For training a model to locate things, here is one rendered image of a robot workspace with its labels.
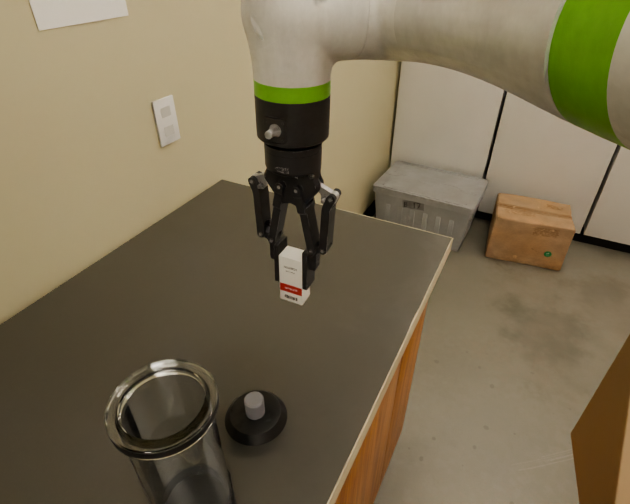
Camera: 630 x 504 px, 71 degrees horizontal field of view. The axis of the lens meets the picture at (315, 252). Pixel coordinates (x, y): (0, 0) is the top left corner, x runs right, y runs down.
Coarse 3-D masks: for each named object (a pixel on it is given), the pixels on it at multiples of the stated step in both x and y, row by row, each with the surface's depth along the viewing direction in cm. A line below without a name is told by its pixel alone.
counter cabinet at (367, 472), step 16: (416, 336) 120; (416, 352) 131; (400, 368) 108; (400, 384) 117; (384, 400) 98; (400, 400) 127; (384, 416) 105; (400, 416) 139; (368, 432) 90; (384, 432) 114; (400, 432) 155; (368, 448) 96; (384, 448) 124; (368, 464) 103; (384, 464) 135; (352, 480) 88; (368, 480) 111; (352, 496) 94; (368, 496) 120
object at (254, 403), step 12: (240, 396) 66; (252, 396) 63; (264, 396) 66; (276, 396) 67; (228, 408) 66; (240, 408) 65; (252, 408) 62; (264, 408) 64; (276, 408) 65; (228, 420) 64; (240, 420) 63; (252, 420) 63; (264, 420) 63; (276, 420) 63; (228, 432) 63; (240, 432) 62; (252, 432) 62; (264, 432) 62; (276, 432) 63; (252, 444) 61
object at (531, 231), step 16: (496, 208) 252; (512, 208) 251; (528, 208) 251; (544, 208) 252; (560, 208) 252; (496, 224) 246; (512, 224) 242; (528, 224) 239; (544, 224) 236; (560, 224) 236; (496, 240) 251; (512, 240) 247; (528, 240) 243; (544, 240) 240; (560, 240) 237; (496, 256) 257; (512, 256) 253; (528, 256) 249; (544, 256) 245; (560, 256) 242
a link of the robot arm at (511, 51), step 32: (384, 0) 45; (416, 0) 39; (448, 0) 35; (480, 0) 31; (512, 0) 28; (544, 0) 25; (384, 32) 46; (416, 32) 40; (448, 32) 35; (480, 32) 31; (512, 32) 28; (544, 32) 25; (448, 64) 39; (480, 64) 33; (512, 64) 28; (544, 64) 25; (544, 96) 27
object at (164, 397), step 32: (128, 384) 45; (160, 384) 48; (192, 384) 48; (128, 416) 45; (160, 416) 51; (192, 416) 52; (128, 448) 40; (160, 448) 40; (192, 448) 43; (160, 480) 44; (192, 480) 45; (224, 480) 52
